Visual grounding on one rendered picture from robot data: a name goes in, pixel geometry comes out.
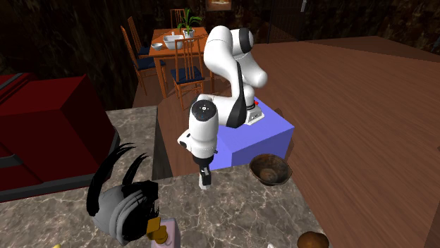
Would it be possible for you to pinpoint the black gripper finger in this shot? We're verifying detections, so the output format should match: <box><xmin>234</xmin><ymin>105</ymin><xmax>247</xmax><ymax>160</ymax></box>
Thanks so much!
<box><xmin>198</xmin><ymin>166</ymin><xmax>212</xmax><ymax>190</ymax></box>

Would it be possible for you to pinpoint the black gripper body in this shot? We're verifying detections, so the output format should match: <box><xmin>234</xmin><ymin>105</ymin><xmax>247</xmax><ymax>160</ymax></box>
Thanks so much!
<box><xmin>192</xmin><ymin>155</ymin><xmax>216</xmax><ymax>170</ymax></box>

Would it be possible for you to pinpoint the blue robot stand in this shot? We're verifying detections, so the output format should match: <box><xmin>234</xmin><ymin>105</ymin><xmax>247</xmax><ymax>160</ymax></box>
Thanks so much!
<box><xmin>209</xmin><ymin>97</ymin><xmax>295</xmax><ymax>171</ymax></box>

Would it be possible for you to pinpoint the pink box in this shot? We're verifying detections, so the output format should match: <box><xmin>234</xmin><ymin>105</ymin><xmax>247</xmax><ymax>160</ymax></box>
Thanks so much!
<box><xmin>150</xmin><ymin>217</ymin><xmax>183</xmax><ymax>248</ymax></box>

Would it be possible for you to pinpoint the brown bowl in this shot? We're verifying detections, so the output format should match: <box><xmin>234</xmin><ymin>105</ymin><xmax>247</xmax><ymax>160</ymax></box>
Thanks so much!
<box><xmin>248</xmin><ymin>153</ymin><xmax>293</xmax><ymax>187</ymax></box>

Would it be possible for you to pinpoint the black and grey bird figure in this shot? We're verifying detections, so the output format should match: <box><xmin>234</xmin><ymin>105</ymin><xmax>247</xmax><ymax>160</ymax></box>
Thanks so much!
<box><xmin>85</xmin><ymin>142</ymin><xmax>170</xmax><ymax>247</ymax></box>

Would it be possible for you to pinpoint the wooden dining table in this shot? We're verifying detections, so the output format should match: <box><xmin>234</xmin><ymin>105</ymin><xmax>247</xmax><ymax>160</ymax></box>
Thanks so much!
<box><xmin>149</xmin><ymin>7</ymin><xmax>216</xmax><ymax>99</ymax></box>

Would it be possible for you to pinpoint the brown round object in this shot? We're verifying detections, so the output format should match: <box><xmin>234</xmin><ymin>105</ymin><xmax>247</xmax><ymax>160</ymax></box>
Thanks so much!
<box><xmin>296</xmin><ymin>230</ymin><xmax>330</xmax><ymax>248</ymax></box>

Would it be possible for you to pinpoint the dark red cabinet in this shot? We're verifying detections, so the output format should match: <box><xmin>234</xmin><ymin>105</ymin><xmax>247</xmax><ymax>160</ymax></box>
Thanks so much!
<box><xmin>0</xmin><ymin>72</ymin><xmax>121</xmax><ymax>203</ymax></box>

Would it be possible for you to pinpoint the wall picture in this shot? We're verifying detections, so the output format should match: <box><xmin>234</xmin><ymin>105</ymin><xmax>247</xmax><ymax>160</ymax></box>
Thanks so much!
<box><xmin>204</xmin><ymin>0</ymin><xmax>232</xmax><ymax>12</ymax></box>

